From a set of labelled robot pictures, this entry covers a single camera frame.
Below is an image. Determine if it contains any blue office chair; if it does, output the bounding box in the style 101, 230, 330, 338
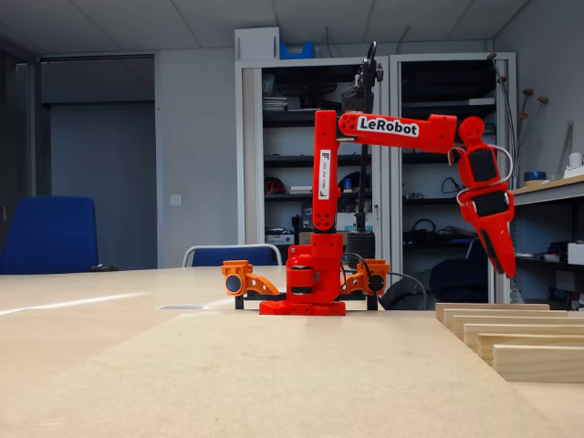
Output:
0, 195, 99, 276

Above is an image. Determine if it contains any grey door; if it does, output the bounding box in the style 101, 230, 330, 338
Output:
49, 100, 158, 270

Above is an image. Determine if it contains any white cardboard box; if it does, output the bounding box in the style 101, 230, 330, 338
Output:
235, 26, 281, 62

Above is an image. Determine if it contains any black plug cable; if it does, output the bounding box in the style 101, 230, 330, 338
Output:
340, 252, 373, 297

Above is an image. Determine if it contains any grey open storage cabinet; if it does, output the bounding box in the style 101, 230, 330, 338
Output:
235, 56, 391, 270
390, 52, 517, 305

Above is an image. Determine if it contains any black office chair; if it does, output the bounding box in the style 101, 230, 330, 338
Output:
428, 236, 490, 306

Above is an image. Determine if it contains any wooden desk with grey frame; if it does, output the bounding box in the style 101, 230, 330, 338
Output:
487, 174, 584, 311

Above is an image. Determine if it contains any blue chair with grey frame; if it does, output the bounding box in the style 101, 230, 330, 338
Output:
182, 244, 284, 268

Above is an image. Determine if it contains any black camera stand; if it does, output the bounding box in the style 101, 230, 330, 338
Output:
353, 40, 385, 270

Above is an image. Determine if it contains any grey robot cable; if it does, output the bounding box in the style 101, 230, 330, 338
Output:
387, 271, 429, 312

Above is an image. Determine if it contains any blue plastic box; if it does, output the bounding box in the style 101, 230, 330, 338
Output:
278, 41, 317, 61

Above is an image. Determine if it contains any brown MDF board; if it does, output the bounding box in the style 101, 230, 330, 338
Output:
0, 312, 569, 438

